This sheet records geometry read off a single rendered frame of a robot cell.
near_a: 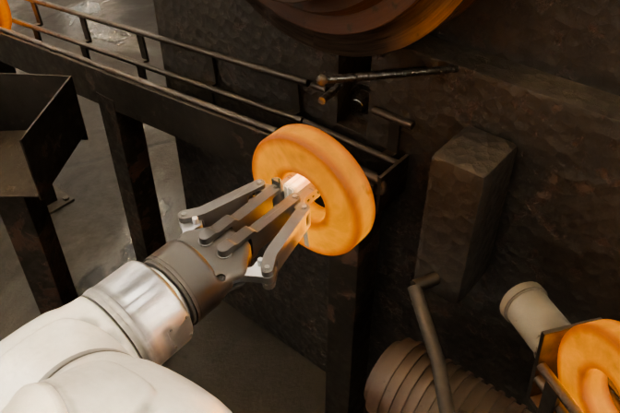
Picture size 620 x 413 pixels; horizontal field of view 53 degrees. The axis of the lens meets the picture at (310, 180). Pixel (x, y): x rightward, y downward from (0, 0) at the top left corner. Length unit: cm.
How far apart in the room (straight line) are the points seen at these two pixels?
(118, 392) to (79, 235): 159
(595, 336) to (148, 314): 43
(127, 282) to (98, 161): 171
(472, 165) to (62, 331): 51
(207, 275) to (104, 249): 134
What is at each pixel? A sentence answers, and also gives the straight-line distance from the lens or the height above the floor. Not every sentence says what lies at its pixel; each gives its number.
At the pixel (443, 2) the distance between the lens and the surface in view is 73.
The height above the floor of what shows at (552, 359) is 68.
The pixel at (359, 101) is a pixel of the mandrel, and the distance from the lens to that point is 100.
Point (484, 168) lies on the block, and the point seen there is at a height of 80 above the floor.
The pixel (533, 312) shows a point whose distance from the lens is 79.
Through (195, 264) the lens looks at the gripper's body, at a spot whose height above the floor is 87.
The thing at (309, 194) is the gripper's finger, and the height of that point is 85.
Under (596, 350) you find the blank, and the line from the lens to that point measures 70.
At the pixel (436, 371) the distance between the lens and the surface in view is 87.
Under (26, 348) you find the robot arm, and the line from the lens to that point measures 51.
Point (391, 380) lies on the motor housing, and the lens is 91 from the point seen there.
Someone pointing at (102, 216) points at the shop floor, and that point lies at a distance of 201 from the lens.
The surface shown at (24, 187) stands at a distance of 115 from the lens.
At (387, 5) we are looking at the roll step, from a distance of 74.
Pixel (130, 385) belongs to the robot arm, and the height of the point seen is 95.
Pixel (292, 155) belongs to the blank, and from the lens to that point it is 65.
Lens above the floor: 126
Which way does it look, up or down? 38 degrees down
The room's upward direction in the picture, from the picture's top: straight up
